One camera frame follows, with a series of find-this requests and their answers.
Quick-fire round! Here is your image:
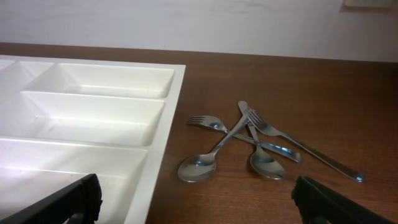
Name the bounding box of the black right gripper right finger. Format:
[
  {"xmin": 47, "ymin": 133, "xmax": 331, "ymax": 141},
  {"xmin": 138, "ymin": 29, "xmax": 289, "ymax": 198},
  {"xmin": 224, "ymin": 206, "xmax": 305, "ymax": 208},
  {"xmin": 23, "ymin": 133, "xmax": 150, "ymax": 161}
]
[{"xmin": 291, "ymin": 176, "xmax": 394, "ymax": 224}]

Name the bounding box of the steel fork underneath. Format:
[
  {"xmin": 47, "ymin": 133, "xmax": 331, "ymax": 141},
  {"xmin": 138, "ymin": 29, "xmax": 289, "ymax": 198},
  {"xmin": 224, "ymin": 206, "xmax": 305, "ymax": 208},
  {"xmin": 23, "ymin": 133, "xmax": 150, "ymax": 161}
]
[{"xmin": 187, "ymin": 116, "xmax": 302, "ymax": 163}]

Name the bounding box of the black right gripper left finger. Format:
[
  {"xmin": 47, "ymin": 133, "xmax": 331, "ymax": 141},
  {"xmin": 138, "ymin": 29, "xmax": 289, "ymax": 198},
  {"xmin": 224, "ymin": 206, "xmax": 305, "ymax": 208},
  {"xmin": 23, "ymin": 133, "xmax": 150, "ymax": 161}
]
[{"xmin": 1, "ymin": 174, "xmax": 103, "ymax": 224}]

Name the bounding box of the white plastic cutlery tray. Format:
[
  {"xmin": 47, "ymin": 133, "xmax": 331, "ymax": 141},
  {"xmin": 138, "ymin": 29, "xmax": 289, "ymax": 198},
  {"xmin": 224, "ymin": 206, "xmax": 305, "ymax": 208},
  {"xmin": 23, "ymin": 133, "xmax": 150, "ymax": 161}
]
[{"xmin": 1, "ymin": 55, "xmax": 185, "ymax": 223}]

